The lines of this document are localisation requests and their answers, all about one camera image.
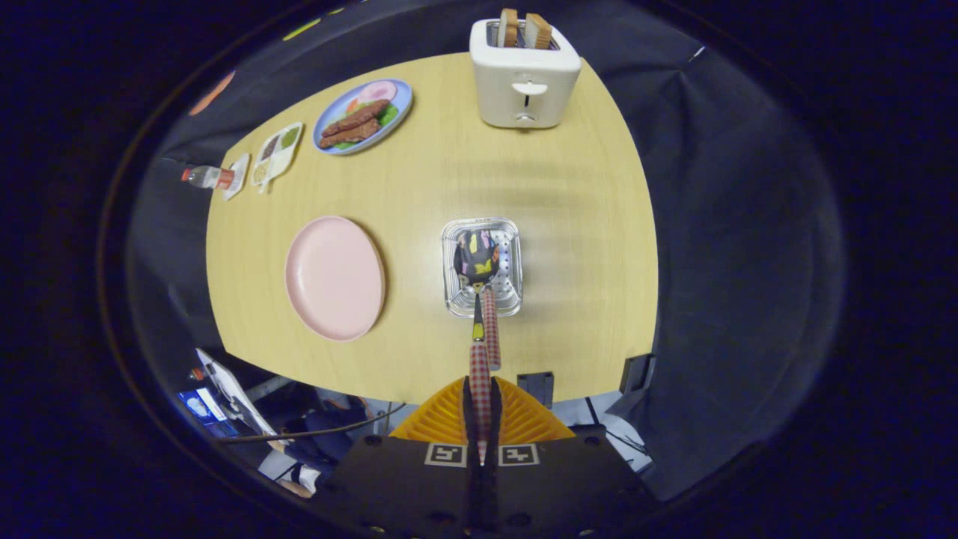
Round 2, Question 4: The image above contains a metal wire basket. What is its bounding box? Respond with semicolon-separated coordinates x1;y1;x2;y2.
441;217;524;319

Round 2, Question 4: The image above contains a clear plastic water bottle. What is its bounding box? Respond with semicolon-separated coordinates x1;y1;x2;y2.
180;165;237;190

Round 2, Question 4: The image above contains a fork with red checked handle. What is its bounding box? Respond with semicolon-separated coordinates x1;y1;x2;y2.
481;287;502;372

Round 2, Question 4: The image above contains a pink plate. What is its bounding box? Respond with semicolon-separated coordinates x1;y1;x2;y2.
284;216;386;343

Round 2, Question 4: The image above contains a blue plate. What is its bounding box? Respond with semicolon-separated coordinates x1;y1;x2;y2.
312;78;414;156

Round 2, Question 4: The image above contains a white flat panel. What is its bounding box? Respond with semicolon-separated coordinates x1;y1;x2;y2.
195;348;281;442

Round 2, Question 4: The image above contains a black backdrop cloth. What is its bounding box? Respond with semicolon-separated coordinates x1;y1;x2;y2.
123;0;846;502

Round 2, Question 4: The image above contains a black cable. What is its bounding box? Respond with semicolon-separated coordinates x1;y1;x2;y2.
217;403;409;446

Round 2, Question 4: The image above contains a spoon with red checked handle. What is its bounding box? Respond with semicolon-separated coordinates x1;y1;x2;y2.
453;229;501;466

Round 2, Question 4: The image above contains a blue printed box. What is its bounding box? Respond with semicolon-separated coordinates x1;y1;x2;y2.
177;387;240;439

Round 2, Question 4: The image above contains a white toaster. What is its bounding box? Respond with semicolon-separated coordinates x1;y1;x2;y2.
469;19;582;130

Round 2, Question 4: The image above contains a black table clamp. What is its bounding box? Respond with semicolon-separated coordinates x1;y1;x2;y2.
517;371;555;409
619;353;657;395

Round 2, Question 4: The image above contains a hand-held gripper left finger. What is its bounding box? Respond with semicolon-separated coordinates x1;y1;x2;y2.
314;376;480;539

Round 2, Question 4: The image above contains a white divided condiment tray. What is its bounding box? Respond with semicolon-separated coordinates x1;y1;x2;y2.
250;122;304;194

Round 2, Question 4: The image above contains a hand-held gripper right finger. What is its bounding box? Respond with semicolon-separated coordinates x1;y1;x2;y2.
481;376;659;539

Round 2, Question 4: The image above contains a brown sausage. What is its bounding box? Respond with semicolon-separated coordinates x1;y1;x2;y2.
322;98;391;138
320;118;382;149

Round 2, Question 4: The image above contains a white square coaster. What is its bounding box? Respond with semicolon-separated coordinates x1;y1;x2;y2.
223;153;251;201

